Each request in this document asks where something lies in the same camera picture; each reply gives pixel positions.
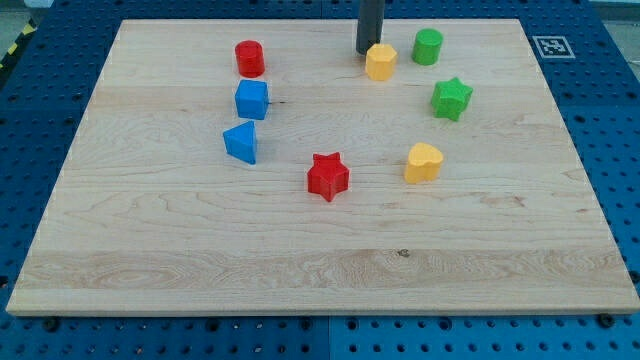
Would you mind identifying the red star block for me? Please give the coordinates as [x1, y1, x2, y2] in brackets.
[307, 152, 350, 202]

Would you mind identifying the green star block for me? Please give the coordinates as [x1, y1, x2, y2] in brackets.
[431, 77, 473, 121]

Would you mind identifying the blue triangle block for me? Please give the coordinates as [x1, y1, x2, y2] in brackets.
[223, 121, 257, 165]

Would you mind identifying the light wooden board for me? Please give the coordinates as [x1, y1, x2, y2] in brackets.
[7, 19, 639, 317]

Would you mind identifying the yellow heart block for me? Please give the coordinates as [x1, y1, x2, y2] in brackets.
[404, 142, 444, 184]

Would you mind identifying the blue cube block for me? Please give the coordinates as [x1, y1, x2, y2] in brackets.
[235, 79, 269, 120]

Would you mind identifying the yellow hexagon block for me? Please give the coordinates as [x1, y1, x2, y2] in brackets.
[365, 43, 398, 81]

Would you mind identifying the red cylinder block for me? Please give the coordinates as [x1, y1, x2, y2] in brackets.
[234, 40, 265, 78]

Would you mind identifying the green cylinder block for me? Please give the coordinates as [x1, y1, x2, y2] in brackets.
[412, 28, 444, 66]

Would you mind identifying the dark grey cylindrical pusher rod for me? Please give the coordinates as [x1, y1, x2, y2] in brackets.
[356, 0, 385, 55]

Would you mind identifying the white fiducial marker tag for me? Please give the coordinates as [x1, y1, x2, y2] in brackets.
[533, 35, 575, 59]

